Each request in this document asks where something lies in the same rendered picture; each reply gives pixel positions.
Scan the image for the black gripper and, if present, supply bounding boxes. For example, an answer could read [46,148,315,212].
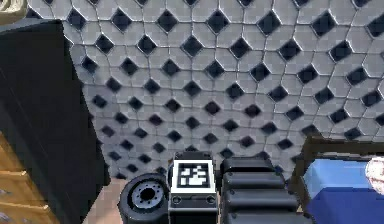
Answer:
[118,172,172,224]

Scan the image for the brown wooden chest of drawers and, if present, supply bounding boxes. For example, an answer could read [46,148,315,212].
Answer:
[0,131,61,224]

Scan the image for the white pillow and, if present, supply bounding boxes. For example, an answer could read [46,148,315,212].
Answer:
[364,156,384,196]

